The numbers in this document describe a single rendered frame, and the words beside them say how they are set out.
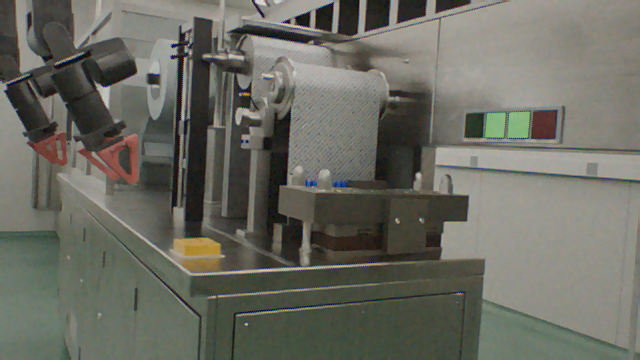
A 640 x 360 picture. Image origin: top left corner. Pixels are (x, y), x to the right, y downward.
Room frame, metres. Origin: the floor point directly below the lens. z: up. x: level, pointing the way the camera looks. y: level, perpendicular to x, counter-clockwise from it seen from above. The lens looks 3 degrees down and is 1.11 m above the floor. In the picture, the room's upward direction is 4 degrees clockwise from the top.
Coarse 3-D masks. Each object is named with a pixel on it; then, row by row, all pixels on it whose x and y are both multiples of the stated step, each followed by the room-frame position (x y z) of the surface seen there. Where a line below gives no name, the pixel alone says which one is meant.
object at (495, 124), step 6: (492, 114) 1.18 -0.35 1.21; (498, 114) 1.16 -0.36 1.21; (504, 114) 1.15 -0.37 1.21; (492, 120) 1.18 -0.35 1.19; (498, 120) 1.16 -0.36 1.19; (504, 120) 1.15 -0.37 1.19; (486, 126) 1.19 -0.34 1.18; (492, 126) 1.17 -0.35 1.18; (498, 126) 1.16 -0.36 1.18; (486, 132) 1.19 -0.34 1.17; (492, 132) 1.17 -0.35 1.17; (498, 132) 1.16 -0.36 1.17
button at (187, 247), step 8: (176, 240) 1.07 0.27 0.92; (184, 240) 1.07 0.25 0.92; (192, 240) 1.07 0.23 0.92; (200, 240) 1.08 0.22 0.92; (208, 240) 1.08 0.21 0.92; (176, 248) 1.07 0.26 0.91; (184, 248) 1.02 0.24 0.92; (192, 248) 1.03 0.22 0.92; (200, 248) 1.04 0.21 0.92; (208, 248) 1.04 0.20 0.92; (216, 248) 1.05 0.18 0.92; (184, 256) 1.02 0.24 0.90; (192, 256) 1.03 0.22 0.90
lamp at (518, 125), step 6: (510, 114) 1.13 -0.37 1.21; (516, 114) 1.12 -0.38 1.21; (522, 114) 1.11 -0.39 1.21; (528, 114) 1.10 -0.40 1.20; (510, 120) 1.13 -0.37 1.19; (516, 120) 1.12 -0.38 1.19; (522, 120) 1.11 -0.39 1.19; (528, 120) 1.10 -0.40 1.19; (510, 126) 1.13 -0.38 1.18; (516, 126) 1.12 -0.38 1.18; (522, 126) 1.11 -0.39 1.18; (510, 132) 1.13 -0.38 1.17; (516, 132) 1.12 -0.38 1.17; (522, 132) 1.11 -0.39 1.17
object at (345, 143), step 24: (312, 120) 1.30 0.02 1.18; (336, 120) 1.33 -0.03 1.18; (360, 120) 1.36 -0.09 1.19; (312, 144) 1.30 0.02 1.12; (336, 144) 1.33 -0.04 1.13; (360, 144) 1.36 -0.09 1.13; (288, 168) 1.27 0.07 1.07; (312, 168) 1.30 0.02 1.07; (336, 168) 1.33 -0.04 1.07; (360, 168) 1.36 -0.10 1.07
